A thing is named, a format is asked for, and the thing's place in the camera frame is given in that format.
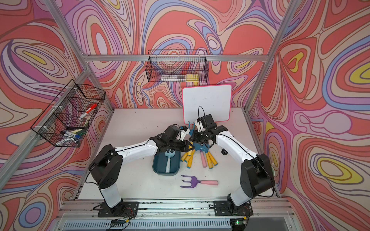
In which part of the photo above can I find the red marker pen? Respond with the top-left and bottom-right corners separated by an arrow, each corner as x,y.
79,104 -> 97,119

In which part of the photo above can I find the pink framed whiteboard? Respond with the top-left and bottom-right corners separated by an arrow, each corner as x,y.
182,85 -> 232,124

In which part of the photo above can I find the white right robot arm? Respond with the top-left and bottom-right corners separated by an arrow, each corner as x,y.
190,114 -> 275,207

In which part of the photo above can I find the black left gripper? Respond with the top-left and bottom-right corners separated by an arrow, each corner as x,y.
167,139 -> 196,152

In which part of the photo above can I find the dark teal storage box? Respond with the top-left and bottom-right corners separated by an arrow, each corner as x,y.
152,151 -> 181,176

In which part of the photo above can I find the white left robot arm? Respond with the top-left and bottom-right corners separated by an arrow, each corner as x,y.
88,125 -> 194,208

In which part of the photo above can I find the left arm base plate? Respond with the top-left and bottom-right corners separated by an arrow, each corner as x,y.
98,201 -> 139,218

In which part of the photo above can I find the black wire basket back wall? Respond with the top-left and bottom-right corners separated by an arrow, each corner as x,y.
145,49 -> 209,83

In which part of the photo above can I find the blue marker pen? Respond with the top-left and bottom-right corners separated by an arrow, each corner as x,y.
60,131 -> 82,140

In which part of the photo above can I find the teal rake yellow handle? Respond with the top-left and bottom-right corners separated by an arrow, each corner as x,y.
180,121 -> 195,141
186,150 -> 195,168
181,150 -> 193,162

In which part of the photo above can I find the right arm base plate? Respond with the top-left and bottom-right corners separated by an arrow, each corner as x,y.
211,200 -> 253,217

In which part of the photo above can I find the yellow eraser in basket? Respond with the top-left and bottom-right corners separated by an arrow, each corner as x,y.
186,74 -> 199,83

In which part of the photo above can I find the light blue rake white handle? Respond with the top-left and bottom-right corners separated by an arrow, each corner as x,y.
165,151 -> 175,173

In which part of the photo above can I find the purple rake pink handle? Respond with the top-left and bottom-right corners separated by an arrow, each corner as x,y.
180,175 -> 219,188

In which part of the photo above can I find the black wire basket left wall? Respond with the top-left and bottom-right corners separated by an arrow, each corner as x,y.
31,80 -> 106,148

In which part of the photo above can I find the black wire basket wall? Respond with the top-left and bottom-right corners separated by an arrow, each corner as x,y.
145,49 -> 209,83
31,80 -> 106,148

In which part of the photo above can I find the green circuit board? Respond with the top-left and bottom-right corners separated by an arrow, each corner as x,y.
110,219 -> 130,227

